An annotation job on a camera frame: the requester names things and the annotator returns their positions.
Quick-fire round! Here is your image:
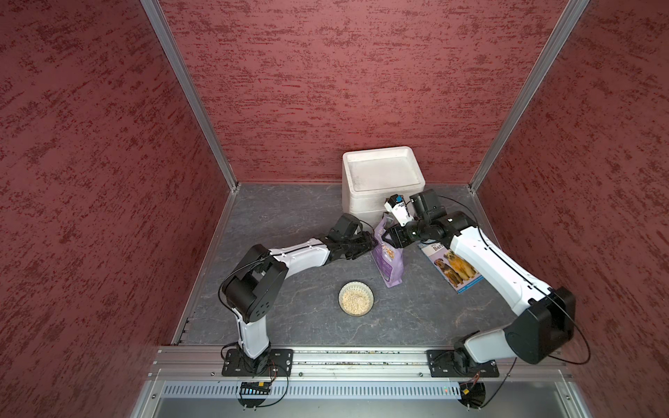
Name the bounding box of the purple oats bag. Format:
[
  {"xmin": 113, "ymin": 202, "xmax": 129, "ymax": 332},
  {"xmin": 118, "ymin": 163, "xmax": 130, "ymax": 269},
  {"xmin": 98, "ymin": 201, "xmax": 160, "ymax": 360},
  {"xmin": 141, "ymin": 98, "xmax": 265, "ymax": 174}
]
[{"xmin": 372, "ymin": 214, "xmax": 404, "ymax": 288}]

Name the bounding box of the white patterned breakfast bowl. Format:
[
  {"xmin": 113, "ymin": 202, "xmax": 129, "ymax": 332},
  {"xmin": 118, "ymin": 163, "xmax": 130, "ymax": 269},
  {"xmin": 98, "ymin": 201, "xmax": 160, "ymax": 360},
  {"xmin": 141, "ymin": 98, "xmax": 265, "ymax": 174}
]
[{"xmin": 338, "ymin": 281, "xmax": 375, "ymax": 317}]

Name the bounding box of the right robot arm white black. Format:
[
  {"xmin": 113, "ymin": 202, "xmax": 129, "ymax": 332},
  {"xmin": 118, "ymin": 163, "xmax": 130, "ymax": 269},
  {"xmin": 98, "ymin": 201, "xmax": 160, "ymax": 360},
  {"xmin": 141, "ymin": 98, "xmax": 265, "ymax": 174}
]
[{"xmin": 383, "ymin": 190, "xmax": 577, "ymax": 374}]

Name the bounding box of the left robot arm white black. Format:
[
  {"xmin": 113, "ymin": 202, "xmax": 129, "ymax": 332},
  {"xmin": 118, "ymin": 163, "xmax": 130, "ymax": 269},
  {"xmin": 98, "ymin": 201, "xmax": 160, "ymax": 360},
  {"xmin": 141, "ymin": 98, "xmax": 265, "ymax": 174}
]
[{"xmin": 217, "ymin": 214, "xmax": 378, "ymax": 373}]

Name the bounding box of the dog picture book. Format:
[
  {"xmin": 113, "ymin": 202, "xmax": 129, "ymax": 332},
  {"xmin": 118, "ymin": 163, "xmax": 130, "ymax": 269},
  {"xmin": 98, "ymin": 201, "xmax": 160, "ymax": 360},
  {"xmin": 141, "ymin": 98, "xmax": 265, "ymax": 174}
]
[{"xmin": 419, "ymin": 242, "xmax": 484, "ymax": 294}]

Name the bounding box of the white foam box stack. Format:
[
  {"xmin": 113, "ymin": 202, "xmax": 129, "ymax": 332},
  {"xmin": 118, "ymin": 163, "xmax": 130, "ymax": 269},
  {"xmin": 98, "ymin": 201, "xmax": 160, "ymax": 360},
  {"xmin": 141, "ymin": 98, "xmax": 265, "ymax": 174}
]
[{"xmin": 341, "ymin": 146, "xmax": 425, "ymax": 226}]

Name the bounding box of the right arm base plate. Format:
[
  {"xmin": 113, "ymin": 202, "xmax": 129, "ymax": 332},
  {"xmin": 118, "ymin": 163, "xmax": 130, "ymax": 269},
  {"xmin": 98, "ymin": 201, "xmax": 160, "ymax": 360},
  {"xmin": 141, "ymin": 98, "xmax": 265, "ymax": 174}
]
[{"xmin": 426, "ymin": 349, "xmax": 500, "ymax": 378}]

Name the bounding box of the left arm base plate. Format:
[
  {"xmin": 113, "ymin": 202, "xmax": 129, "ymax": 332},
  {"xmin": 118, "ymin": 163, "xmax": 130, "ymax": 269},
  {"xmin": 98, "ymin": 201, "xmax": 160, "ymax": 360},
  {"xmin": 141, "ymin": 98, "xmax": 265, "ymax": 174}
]
[{"xmin": 221, "ymin": 348, "xmax": 294, "ymax": 377}]

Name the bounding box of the left base cable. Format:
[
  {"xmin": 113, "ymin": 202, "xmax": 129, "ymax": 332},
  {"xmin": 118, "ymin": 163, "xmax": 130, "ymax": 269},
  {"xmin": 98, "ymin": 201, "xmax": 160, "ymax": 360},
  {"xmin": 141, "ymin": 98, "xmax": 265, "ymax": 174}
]
[{"xmin": 236, "ymin": 359, "xmax": 294, "ymax": 409}]

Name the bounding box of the base cable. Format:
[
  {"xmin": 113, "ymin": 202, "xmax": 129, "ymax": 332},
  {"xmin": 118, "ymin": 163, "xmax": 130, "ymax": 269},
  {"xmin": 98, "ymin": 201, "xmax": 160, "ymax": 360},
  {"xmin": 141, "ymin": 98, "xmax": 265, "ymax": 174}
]
[
  {"xmin": 236, "ymin": 359, "xmax": 294, "ymax": 409},
  {"xmin": 458, "ymin": 357, "xmax": 518, "ymax": 410}
]

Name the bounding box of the right base cable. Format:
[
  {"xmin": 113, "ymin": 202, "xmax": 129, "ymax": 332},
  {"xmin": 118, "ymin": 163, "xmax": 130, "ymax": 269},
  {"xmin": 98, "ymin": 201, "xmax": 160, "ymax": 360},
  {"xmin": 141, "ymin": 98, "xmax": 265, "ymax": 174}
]
[{"xmin": 458, "ymin": 357, "xmax": 518, "ymax": 410}]

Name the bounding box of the left corner aluminium post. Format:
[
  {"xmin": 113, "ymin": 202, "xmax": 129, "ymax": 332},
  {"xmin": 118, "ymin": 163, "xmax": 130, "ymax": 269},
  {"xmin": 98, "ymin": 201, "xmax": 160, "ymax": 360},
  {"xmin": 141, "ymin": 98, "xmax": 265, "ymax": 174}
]
[{"xmin": 140, "ymin": 0, "xmax": 239, "ymax": 193}]

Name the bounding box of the corner aluminium post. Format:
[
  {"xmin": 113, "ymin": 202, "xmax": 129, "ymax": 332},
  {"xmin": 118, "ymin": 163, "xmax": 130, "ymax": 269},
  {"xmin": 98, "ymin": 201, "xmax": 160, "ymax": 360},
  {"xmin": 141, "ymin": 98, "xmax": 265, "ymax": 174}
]
[
  {"xmin": 469, "ymin": 0, "xmax": 589, "ymax": 194},
  {"xmin": 140, "ymin": 0, "xmax": 239, "ymax": 193}
]

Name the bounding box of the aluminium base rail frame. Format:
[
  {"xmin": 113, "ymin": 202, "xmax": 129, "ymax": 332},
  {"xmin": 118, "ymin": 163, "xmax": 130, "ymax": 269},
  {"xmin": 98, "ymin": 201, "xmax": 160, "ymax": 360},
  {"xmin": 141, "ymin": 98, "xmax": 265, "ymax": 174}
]
[{"xmin": 132, "ymin": 345, "xmax": 590, "ymax": 417}]

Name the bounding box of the right corner aluminium post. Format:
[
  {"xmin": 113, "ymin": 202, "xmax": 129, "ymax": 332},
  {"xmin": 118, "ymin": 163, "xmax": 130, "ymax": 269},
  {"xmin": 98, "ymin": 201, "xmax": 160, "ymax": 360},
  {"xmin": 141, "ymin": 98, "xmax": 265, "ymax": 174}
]
[{"xmin": 469, "ymin": 0, "xmax": 589, "ymax": 194}]

